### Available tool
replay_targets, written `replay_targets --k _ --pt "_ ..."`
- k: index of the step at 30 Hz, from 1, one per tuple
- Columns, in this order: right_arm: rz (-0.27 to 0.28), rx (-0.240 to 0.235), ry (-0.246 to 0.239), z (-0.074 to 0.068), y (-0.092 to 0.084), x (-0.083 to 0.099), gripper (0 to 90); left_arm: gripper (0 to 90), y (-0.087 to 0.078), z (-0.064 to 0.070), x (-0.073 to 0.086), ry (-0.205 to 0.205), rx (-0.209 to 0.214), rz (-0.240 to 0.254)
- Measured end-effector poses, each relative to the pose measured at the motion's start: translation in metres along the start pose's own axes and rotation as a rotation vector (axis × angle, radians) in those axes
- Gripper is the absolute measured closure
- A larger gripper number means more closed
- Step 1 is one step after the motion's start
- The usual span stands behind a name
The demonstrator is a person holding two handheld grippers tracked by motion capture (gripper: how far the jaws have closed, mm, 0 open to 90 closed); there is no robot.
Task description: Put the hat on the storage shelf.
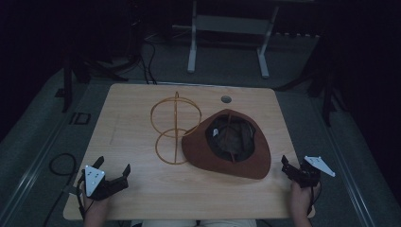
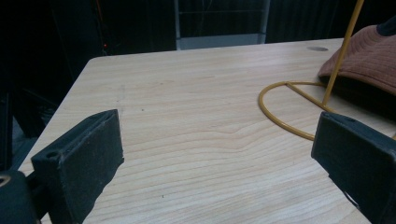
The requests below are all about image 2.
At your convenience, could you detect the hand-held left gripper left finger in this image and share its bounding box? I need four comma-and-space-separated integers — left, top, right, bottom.
31, 108, 125, 224

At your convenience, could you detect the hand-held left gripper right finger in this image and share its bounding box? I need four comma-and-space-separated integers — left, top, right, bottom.
311, 111, 396, 224

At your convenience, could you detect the yellow metal wire stand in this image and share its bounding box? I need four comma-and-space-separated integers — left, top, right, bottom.
258, 0, 396, 142

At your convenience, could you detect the brown bucket hat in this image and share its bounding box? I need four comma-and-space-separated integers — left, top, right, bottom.
318, 16, 396, 122

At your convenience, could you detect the dark curtain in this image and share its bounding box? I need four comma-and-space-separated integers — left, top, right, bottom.
49, 0, 396, 57

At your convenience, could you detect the grey metal frame stand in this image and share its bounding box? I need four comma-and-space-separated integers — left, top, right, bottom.
173, 0, 271, 51

